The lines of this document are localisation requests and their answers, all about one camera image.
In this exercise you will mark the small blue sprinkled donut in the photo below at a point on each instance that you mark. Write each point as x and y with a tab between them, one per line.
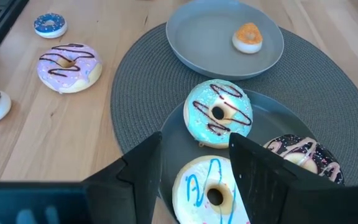
57	25

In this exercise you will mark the grey woven round placemat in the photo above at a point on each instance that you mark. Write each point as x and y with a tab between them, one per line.
141	93

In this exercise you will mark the large chocolate pink-drizzled donut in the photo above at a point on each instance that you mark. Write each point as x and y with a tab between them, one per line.
322	155

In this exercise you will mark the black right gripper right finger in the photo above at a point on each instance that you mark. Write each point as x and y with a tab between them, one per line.
259	180

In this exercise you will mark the grey round plate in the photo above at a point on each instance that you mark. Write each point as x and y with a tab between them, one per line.
204	40
179	146

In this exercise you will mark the large light-blue drizzled donut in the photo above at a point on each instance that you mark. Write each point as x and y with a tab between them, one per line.
204	130

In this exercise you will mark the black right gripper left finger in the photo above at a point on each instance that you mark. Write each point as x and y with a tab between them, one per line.
135	186

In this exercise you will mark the large white blue-drizzled donut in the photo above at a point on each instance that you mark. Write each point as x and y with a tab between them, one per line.
191	202

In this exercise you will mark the small orange sprinkled donut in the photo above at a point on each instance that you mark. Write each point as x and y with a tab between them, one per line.
247	45

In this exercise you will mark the large pink chocolate-drizzled donut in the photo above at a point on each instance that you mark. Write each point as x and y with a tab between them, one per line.
82	71

